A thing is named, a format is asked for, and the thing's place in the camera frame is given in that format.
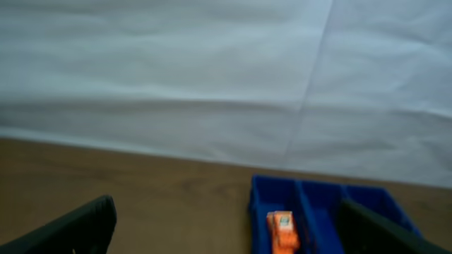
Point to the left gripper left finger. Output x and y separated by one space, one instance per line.
77 229

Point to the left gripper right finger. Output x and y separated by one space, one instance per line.
370 236

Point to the blue tray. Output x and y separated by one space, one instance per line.
275 194

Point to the orange candy box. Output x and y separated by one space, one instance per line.
286 236

